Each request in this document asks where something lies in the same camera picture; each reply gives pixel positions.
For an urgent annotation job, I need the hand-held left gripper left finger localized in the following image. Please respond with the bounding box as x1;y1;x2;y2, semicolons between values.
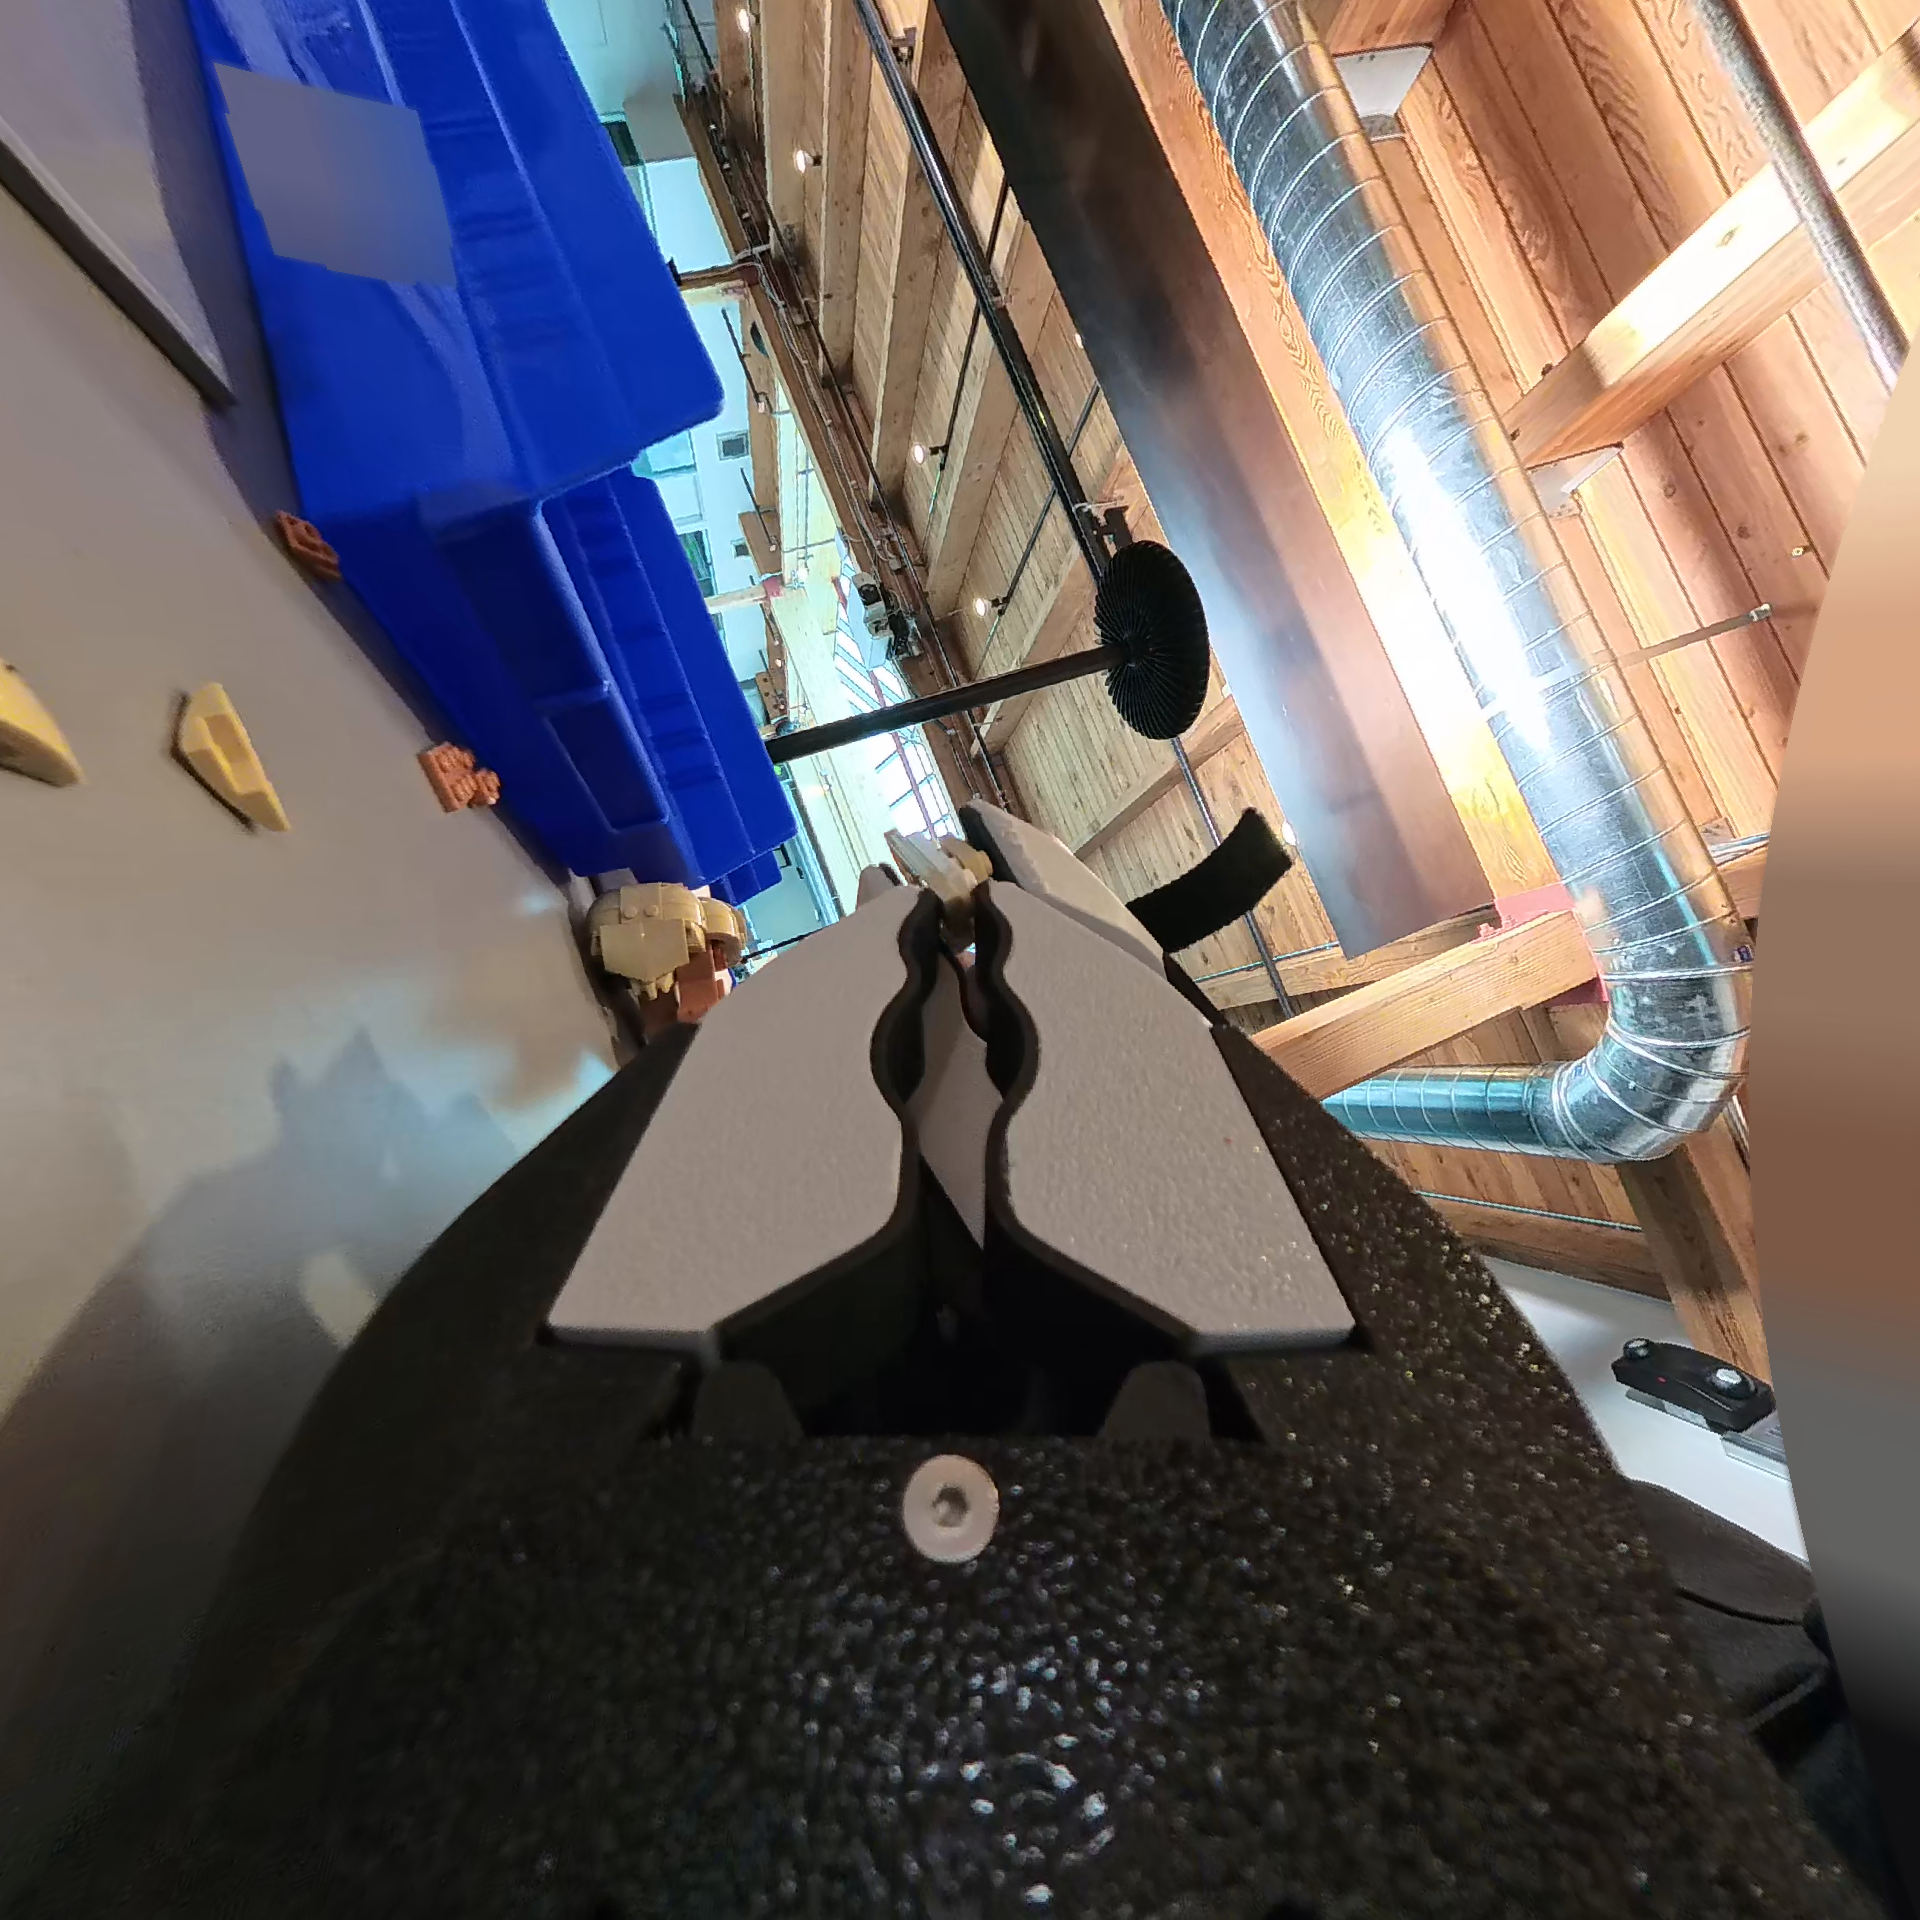
545;885;921;1344

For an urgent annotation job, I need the blue plastic storage bin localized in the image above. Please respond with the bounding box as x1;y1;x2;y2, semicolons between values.
435;464;801;888
187;0;730;675

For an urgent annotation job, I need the black floor lamp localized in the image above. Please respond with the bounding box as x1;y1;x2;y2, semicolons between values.
765;538;1211;762

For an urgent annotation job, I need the grey desk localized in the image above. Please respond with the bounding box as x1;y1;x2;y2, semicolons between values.
0;118;664;1501

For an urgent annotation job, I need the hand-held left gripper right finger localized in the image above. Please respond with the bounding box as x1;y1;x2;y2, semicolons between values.
976;882;1360;1346

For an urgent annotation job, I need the tan and brown brick model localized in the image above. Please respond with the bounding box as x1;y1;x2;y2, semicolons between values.
585;879;751;1047

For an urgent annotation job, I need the small black device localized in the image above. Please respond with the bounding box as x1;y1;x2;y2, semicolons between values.
1611;1338;1784;1479

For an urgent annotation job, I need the person's black jacket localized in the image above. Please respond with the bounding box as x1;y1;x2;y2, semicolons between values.
1628;1480;1864;1863

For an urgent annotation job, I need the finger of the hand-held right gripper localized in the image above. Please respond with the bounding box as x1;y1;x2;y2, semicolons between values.
920;976;1003;1250
960;799;1167;976

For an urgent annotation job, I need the tan brick assembly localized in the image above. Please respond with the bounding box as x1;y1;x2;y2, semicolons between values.
885;827;994;920

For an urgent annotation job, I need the grey instruction booklet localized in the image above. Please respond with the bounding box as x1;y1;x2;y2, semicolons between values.
0;0;240;408

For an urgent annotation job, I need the silver ventilation duct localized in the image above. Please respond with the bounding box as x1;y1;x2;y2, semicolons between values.
1161;0;1754;1162

